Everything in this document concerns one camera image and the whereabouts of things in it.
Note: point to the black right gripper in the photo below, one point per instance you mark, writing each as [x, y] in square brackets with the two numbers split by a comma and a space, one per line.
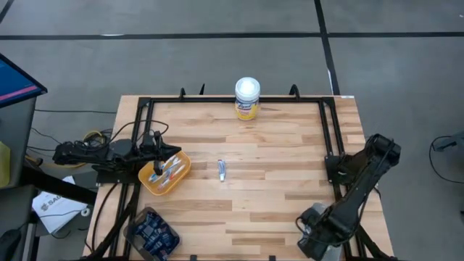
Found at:
[322, 235]

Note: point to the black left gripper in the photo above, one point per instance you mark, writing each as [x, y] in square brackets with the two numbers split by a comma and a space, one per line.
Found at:
[150, 148]

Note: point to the blue white toothbrush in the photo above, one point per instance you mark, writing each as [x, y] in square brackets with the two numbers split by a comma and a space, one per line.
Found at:
[174, 164]
[154, 177]

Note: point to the dark blue travel tube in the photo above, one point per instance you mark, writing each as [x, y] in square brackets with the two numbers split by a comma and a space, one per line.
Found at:
[145, 224]
[159, 221]
[154, 246]
[166, 235]

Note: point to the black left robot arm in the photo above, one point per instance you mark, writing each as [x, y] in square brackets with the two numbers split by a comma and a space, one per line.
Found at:
[83, 156]

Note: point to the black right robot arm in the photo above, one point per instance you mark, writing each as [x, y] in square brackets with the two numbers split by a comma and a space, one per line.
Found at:
[362, 181]

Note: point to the white travel toothpaste tube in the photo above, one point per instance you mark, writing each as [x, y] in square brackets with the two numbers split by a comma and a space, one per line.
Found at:
[221, 168]

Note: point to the red white wrapped toothbrush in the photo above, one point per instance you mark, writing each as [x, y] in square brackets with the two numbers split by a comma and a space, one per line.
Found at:
[175, 174]

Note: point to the yellow plastic tray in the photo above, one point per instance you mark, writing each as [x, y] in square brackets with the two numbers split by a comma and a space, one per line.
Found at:
[174, 186]

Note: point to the yellow Lysol wipes canister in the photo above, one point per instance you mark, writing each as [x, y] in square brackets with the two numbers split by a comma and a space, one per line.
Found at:
[247, 90]

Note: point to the black desk leg bar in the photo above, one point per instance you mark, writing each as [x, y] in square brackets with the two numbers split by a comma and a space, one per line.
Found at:
[58, 185]

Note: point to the white printed bag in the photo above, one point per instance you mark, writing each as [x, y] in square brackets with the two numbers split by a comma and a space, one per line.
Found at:
[54, 210]

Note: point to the grey floor device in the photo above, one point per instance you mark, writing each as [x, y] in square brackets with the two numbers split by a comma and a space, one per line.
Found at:
[453, 142]

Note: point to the yellow sheet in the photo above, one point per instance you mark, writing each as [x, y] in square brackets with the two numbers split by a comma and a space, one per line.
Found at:
[4, 166]

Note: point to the blue screen monitor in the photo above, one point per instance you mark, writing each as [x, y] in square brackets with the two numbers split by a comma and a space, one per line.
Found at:
[14, 83]

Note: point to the black computer mouse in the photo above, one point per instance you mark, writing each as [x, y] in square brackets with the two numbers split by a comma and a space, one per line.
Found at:
[9, 246]

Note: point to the black metal table frame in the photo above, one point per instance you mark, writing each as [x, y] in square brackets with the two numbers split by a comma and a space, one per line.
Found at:
[181, 99]

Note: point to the black curved frame hook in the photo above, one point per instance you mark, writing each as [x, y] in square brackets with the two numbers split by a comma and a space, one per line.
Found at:
[294, 86]
[182, 93]
[202, 90]

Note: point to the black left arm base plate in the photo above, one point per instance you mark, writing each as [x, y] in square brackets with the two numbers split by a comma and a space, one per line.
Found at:
[112, 178]

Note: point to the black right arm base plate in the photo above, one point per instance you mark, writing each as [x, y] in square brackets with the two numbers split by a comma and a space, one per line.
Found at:
[330, 163]

